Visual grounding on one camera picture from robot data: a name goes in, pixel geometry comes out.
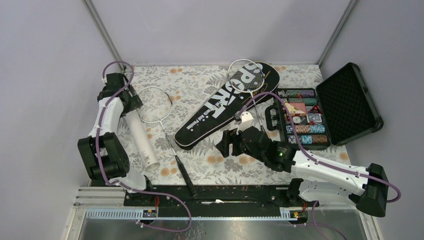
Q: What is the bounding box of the red playing card box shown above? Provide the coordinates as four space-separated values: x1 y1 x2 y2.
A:
285 102 307 117

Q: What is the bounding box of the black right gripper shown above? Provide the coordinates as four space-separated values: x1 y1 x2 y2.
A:
215 127 266 163

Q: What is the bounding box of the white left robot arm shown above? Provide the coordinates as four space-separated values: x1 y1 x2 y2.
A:
77 72 155 206

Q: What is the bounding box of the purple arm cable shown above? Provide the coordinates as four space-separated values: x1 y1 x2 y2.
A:
235 92 402 204
95 60 193 233

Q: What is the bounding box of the white racket black handle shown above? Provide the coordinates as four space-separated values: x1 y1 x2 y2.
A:
137 86 198 199

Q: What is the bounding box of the black poker chip case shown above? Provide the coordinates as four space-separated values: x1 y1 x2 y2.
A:
264 62 384 150

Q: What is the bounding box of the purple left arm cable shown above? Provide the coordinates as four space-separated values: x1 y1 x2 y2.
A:
95 60 193 233

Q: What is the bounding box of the floral table mat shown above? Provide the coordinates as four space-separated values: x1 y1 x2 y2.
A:
112 64 357 186

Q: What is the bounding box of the white shuttlecock tube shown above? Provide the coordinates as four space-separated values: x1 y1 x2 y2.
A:
124 110 160 172

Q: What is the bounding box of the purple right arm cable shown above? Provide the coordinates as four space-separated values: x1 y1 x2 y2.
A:
235 92 402 204

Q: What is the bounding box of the black racket cover bag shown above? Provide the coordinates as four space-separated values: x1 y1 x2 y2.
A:
173 61 281 151

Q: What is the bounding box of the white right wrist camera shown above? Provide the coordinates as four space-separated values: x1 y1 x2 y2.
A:
236 111 254 135

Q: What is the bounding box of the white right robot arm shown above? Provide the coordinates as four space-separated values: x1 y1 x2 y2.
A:
215 126 389 218

